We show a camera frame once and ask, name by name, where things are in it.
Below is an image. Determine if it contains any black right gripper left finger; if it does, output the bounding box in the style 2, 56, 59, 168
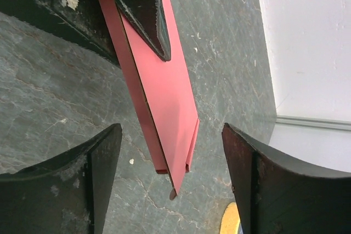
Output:
1, 123, 122, 233

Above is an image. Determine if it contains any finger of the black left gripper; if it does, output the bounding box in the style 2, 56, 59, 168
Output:
1, 0, 120, 66
114, 0, 171, 62

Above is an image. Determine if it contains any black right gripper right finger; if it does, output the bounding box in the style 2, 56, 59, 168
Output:
222, 123, 350, 233

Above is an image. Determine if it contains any pink paper box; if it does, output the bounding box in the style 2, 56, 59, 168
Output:
99, 0, 200, 200

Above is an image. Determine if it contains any yellow masking tape roll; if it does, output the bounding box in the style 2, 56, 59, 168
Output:
219, 202, 240, 234

